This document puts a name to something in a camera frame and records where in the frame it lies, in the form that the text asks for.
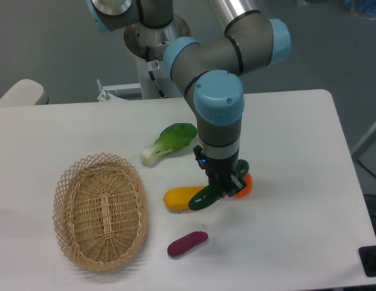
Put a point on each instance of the woven wicker basket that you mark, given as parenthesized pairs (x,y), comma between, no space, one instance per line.
(100,212)

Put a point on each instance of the purple sweet potato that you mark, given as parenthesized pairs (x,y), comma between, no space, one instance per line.
(186,243)

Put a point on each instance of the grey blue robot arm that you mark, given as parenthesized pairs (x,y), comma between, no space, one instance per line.
(208,76)

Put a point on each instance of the green bok choy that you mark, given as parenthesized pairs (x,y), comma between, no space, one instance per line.
(175,137)

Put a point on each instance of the dark green cucumber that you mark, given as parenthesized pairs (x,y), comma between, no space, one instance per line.
(204,198)

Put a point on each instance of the white furniture at right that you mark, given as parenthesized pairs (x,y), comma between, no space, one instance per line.
(364,142)

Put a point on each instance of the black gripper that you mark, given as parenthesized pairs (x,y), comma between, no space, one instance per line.
(220,171)

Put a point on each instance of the orange vegetable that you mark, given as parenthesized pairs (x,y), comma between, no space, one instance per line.
(248,187)

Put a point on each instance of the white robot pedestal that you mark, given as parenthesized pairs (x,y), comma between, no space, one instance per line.
(154,60)

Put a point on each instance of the black device at edge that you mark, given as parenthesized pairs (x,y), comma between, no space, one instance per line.
(368,260)

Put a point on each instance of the white chair armrest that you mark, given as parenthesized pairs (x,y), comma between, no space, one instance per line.
(25,92)

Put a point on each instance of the yellow squash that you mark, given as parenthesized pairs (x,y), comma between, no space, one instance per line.
(177,199)

